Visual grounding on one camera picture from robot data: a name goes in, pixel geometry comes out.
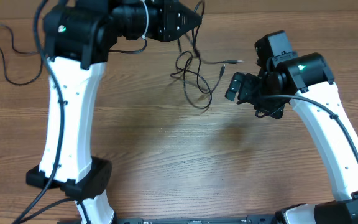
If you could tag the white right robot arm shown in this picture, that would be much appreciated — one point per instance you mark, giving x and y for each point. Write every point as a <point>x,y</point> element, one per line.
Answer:
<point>307,84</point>

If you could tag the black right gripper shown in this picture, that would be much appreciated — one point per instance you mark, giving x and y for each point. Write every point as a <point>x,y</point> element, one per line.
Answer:
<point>247,83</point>

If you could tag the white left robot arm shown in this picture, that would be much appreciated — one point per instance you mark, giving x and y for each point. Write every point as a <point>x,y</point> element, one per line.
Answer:
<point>78,41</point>

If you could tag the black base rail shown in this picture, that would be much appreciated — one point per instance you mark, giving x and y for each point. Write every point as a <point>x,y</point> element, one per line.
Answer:
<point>250,219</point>

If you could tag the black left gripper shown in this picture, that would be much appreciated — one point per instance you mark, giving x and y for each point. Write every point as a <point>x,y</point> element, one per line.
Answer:
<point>166,13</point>

